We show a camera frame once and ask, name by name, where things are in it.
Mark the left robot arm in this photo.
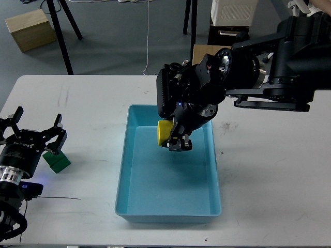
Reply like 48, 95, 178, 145
1, 107, 70, 240

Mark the light wooden box left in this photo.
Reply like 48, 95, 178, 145
5, 9, 57, 53

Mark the white hanging cable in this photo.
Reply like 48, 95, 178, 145
142, 0, 153, 76

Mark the yellow block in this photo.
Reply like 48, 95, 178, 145
157, 120, 174, 146

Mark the green block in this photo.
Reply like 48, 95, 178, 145
42, 151, 71, 174

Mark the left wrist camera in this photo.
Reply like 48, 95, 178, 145
19, 181, 43, 200

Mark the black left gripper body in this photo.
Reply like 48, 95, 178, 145
1, 129, 46, 179

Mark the black stand legs center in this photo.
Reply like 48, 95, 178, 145
183, 0, 198, 61

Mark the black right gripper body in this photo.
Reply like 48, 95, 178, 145
171, 102, 217, 136

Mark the white office chair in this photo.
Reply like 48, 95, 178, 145
288, 0, 322, 17

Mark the white appliance box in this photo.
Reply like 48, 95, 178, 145
211, 0, 258, 27

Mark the seated person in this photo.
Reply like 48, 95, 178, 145
310, 0, 331, 15

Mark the black drawer box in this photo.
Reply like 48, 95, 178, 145
207, 25, 250, 46

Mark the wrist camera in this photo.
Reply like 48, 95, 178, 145
19, 181, 43, 200
156, 68, 180, 119

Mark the black tripod legs left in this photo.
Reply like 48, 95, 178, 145
46, 0, 83, 75

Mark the thin black wire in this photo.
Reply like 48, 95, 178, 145
38, 196, 81, 200

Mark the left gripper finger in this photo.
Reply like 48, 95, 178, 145
41, 114, 67, 156
1, 106, 24, 145

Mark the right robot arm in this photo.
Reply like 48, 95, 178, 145
156, 12, 330, 151

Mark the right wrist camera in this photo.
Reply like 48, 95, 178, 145
156, 68, 180, 119

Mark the blue plastic tray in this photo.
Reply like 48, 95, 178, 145
115, 105, 222, 223

